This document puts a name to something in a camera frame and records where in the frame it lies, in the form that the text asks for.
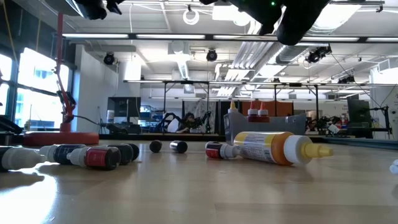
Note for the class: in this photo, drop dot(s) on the person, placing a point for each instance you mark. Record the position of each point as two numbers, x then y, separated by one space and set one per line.
189 119

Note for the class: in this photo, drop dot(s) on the grey translucent plastic bin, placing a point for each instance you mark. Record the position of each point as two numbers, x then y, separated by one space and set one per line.
280 124

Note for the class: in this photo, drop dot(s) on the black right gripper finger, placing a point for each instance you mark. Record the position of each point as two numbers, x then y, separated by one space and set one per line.
270 23

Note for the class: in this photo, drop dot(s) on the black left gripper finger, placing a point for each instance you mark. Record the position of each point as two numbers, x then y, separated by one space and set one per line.
115 5

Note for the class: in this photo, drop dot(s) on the black background stand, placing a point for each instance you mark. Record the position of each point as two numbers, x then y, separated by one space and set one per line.
386 121

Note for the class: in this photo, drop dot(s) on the large orange-yellow food coloring bottle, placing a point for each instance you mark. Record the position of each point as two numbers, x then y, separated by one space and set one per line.
267 147

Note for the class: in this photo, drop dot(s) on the black aluminium table frame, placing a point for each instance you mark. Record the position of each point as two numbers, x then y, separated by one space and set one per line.
155 137

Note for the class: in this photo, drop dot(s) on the white ceiling duct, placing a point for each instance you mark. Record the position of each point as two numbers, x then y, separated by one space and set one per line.
183 67

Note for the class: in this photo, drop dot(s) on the small black round cap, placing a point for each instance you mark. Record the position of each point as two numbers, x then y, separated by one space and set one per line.
155 146

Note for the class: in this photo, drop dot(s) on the black ceiling spotlight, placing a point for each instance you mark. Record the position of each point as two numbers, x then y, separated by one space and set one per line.
211 55
109 58

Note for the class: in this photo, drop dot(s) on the black background robot arm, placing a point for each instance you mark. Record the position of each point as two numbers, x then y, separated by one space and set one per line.
206 119
169 118

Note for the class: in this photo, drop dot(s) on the small red-label food coloring bottle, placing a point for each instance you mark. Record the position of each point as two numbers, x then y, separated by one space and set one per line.
99 158

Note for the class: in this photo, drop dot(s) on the large yellow food coloring bottle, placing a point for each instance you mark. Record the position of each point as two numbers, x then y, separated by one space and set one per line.
232 107

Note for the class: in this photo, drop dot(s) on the black background monitor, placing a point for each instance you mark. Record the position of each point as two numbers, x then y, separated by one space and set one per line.
357 112

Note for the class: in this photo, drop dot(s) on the black cabinet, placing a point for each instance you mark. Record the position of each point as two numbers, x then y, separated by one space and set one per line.
122 107

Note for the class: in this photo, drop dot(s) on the black ceiling camera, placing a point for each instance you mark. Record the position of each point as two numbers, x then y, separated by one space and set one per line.
314 56

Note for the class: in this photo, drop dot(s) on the black ceiling light rail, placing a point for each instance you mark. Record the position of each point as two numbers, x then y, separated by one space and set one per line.
133 36

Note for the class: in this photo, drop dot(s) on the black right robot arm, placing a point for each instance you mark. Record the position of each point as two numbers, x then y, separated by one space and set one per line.
248 6

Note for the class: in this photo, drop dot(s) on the black background workstation frame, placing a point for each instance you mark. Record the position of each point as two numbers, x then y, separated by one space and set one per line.
316 102
186 82

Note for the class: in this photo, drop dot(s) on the small blue-label food coloring bottle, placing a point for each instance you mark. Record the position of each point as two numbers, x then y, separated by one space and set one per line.
63 153

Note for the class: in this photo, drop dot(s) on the red desk lamp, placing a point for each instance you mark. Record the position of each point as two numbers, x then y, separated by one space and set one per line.
62 138

